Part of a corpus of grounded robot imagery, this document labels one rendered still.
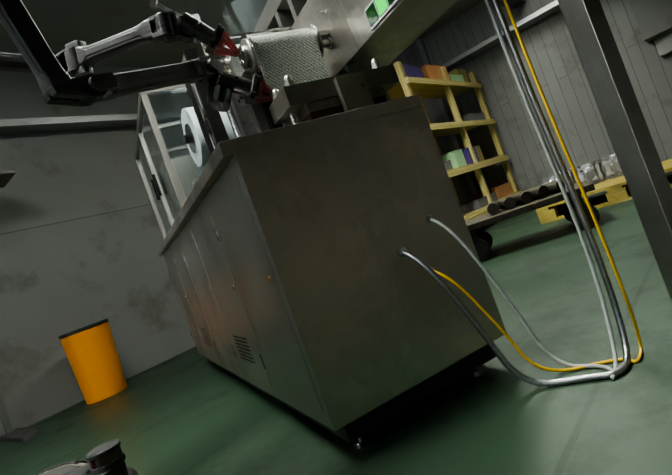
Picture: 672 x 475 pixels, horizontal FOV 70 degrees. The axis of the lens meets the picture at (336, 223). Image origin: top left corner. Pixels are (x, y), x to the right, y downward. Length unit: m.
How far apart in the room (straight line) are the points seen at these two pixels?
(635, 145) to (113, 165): 4.62
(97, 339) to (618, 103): 3.75
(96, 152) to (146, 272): 1.25
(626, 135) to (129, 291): 4.34
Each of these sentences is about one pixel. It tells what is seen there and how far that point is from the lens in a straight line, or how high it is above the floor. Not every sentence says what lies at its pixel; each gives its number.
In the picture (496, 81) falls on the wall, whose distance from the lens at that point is 7.73.
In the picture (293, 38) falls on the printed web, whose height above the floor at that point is 1.26.
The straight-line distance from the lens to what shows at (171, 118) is 2.68.
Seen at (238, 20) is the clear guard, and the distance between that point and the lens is 2.63.
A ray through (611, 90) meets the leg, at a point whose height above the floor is 0.67.
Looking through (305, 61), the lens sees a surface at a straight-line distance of 1.77.
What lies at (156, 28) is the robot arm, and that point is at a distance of 1.74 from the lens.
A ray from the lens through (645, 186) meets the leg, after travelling 1.33.
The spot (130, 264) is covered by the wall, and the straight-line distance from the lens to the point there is 4.98.
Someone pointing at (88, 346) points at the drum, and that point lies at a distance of 4.20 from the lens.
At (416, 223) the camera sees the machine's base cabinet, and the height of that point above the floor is 0.52.
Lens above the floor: 0.58
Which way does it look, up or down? 1 degrees up
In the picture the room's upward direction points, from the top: 20 degrees counter-clockwise
